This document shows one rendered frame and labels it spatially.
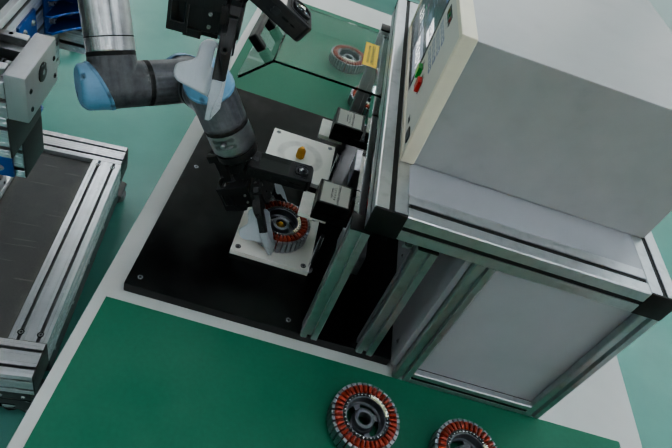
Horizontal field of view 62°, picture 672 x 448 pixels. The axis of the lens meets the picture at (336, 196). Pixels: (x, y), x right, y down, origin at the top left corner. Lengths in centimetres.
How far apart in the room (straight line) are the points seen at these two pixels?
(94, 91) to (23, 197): 101
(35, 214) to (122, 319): 92
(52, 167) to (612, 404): 167
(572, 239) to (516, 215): 9
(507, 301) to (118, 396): 58
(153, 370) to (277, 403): 20
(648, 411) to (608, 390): 122
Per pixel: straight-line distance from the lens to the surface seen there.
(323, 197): 99
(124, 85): 95
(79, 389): 93
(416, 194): 76
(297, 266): 105
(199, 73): 68
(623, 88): 79
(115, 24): 95
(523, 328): 92
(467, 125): 77
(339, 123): 117
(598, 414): 123
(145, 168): 230
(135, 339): 96
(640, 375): 257
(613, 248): 90
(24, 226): 183
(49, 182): 195
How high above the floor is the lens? 158
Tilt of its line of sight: 41 degrees down
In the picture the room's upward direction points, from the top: 23 degrees clockwise
